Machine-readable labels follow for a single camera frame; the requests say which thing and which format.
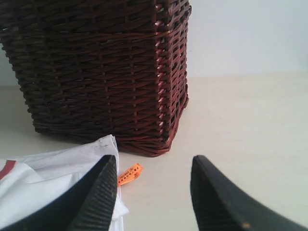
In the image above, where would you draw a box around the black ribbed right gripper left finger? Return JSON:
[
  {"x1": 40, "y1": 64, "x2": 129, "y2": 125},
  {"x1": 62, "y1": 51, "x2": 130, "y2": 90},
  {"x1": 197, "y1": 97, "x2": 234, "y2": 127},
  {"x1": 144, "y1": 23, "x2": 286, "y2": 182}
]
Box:
[{"x1": 3, "y1": 155, "x2": 117, "y2": 231}]

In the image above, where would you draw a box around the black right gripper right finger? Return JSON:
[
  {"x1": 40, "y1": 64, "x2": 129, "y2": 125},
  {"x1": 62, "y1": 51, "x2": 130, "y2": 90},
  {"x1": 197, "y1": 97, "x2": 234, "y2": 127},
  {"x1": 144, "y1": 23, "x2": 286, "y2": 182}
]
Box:
[{"x1": 190, "y1": 155, "x2": 307, "y2": 231}]

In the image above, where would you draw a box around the white shirt with red lettering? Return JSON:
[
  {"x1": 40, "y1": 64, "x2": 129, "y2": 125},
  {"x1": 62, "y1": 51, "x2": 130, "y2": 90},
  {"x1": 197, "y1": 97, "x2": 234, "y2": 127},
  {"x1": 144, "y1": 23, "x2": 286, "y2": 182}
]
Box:
[{"x1": 0, "y1": 134, "x2": 129, "y2": 231}]

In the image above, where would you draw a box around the brown wicker laundry basket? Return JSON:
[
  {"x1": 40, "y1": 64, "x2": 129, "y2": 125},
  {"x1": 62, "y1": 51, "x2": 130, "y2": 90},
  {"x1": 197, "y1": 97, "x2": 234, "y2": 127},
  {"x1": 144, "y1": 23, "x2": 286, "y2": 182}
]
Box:
[{"x1": 0, "y1": 0, "x2": 192, "y2": 157}]

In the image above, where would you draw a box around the orange garment tag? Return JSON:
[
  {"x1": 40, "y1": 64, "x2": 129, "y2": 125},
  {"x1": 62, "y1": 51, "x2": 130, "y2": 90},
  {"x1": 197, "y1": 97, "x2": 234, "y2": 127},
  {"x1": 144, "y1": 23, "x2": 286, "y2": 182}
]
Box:
[{"x1": 117, "y1": 163, "x2": 143, "y2": 186}]

